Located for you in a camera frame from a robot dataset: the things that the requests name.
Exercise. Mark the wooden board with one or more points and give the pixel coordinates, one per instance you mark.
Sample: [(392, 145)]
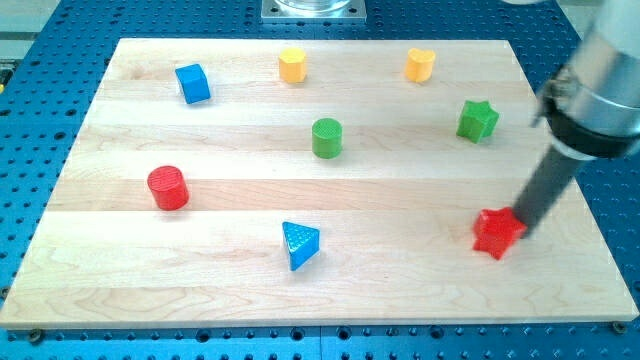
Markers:
[(395, 209)]

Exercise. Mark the green cylinder block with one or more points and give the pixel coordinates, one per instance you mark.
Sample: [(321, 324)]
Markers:
[(327, 138)]

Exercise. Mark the yellow heart block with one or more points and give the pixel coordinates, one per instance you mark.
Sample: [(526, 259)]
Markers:
[(419, 64)]

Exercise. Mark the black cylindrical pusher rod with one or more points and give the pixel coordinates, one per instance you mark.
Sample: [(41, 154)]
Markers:
[(552, 175)]

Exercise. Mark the red cylinder block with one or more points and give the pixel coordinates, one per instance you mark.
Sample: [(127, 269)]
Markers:
[(168, 188)]

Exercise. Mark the red star block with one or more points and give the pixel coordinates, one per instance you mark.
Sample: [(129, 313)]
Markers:
[(496, 231)]

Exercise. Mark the yellow hexagon block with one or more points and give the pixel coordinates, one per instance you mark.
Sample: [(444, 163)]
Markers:
[(292, 65)]

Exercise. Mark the blue cube block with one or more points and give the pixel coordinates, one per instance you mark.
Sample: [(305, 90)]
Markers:
[(193, 83)]

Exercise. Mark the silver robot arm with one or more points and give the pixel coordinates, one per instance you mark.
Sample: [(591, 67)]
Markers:
[(592, 106)]

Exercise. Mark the blue triangle block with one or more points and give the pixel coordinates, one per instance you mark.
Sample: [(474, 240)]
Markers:
[(302, 243)]

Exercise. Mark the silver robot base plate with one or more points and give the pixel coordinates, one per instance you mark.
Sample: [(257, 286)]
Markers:
[(282, 11)]

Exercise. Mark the green star block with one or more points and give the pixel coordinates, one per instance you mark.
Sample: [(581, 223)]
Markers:
[(477, 121)]

